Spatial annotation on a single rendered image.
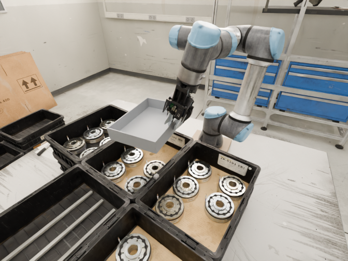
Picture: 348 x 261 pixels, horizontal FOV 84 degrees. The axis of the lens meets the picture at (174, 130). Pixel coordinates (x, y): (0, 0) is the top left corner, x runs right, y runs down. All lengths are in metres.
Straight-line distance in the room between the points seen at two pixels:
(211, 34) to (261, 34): 0.47
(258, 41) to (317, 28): 2.38
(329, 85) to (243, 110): 1.69
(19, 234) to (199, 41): 0.82
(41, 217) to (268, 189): 0.97
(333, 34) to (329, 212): 2.57
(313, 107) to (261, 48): 1.82
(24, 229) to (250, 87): 1.04
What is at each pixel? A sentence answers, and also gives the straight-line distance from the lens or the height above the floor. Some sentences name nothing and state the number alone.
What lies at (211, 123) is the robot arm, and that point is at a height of 0.90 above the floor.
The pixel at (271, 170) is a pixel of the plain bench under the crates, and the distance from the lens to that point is 1.18.
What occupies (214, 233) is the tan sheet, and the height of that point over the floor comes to 0.83.
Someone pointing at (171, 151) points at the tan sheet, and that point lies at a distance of 0.98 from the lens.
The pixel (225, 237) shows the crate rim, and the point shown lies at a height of 0.92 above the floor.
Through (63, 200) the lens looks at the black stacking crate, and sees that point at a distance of 0.90.
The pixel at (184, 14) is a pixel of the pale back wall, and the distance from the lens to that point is 3.57.
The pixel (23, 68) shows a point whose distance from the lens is 3.49.
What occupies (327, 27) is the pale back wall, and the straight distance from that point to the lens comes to 3.32.
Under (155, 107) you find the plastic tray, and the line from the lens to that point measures 0.90.
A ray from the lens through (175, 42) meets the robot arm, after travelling 0.70.
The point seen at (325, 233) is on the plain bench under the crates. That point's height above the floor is 0.70.
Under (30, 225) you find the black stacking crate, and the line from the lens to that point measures 0.89.
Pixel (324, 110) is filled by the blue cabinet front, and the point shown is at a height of 0.41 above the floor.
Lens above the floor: 1.48
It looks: 36 degrees down
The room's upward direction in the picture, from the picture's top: straight up
